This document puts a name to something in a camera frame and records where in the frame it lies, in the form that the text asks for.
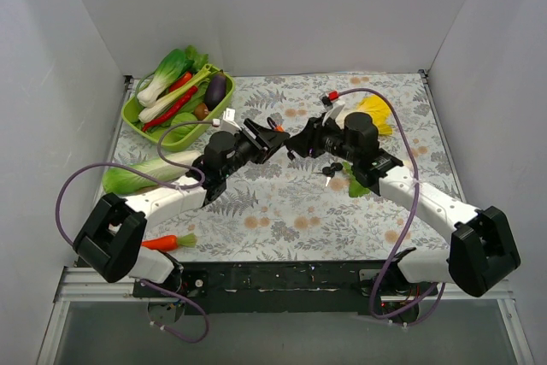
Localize green bok choy toy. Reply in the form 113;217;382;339
137;49;194;108

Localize yellow napa cabbage toy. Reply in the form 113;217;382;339
356;95;393;136

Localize orange black padlock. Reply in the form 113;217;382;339
267;117;285;132

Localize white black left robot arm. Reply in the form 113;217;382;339
73;120;290;297

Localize spare black headed keys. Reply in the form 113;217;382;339
317;162;344;187

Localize red chili pepper toy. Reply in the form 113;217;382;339
142;72;198;132

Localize green napa cabbage toy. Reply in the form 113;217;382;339
102;150;200;196

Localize green round cabbage toy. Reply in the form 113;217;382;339
169;112;198;140

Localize green plastic tray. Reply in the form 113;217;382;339
121;69;237;152

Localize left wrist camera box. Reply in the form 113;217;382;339
212;108;241;134

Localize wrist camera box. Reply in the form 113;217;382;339
321;91;345;125
212;108;241;134

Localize orange carrot toy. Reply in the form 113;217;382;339
142;233;197;252

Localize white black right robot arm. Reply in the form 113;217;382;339
285;113;521;297

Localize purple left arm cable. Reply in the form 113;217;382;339
55;120;210;344

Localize purple eggplant toy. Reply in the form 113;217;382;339
203;71;226;111

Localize floral patterned table mat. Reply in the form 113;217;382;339
83;72;480;262

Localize brown kiwi toy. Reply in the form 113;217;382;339
193;103;209;121

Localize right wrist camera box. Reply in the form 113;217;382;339
321;91;345;125

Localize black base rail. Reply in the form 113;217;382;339
132;260;432;317

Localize white radish toy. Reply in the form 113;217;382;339
342;162;370;198

